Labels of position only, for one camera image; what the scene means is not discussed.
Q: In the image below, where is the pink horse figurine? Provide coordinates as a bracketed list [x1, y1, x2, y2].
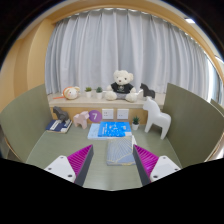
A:
[72, 110, 90, 130]

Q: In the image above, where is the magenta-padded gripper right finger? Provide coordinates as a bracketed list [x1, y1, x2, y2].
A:
[132, 144, 181, 187]

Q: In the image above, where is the black horse figurine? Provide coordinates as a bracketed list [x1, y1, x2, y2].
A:
[139, 82, 156, 99]

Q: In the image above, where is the bright blue book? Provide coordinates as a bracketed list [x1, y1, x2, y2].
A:
[97, 121, 133, 138]

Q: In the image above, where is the grey curtain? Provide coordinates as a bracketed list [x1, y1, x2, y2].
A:
[44, 8, 223, 104]

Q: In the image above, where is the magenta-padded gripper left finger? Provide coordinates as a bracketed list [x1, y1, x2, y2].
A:
[43, 144, 95, 187]

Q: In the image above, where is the cream and orange plush toy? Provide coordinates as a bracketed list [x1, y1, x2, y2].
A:
[52, 86, 81, 101]

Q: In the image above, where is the beige wooden ledge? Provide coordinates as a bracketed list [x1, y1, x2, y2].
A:
[47, 92, 167, 126]

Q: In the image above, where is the white wall socket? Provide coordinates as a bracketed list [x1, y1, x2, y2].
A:
[101, 108, 115, 121]
[116, 108, 130, 120]

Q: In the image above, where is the light blue book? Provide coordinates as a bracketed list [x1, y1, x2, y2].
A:
[87, 123, 102, 140]

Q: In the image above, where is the cream teddy bear black shirt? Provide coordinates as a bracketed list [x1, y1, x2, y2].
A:
[105, 69, 139, 103]

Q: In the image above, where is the dark blue book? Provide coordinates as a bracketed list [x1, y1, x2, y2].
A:
[45, 119, 73, 134]

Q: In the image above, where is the green partition panel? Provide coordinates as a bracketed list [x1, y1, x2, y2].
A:
[162, 82, 224, 169]
[0, 83, 56, 164]

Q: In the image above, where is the large white horse figurine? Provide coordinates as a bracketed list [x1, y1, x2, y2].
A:
[142, 96, 172, 140]

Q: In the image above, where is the blue towel with yellow print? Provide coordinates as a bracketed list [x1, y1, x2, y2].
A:
[105, 134, 138, 167]

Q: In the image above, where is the grey horse figurine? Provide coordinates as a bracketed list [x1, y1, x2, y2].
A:
[52, 105, 70, 125]

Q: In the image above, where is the round purple number sign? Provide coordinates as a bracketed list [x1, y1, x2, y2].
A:
[88, 109, 103, 124]

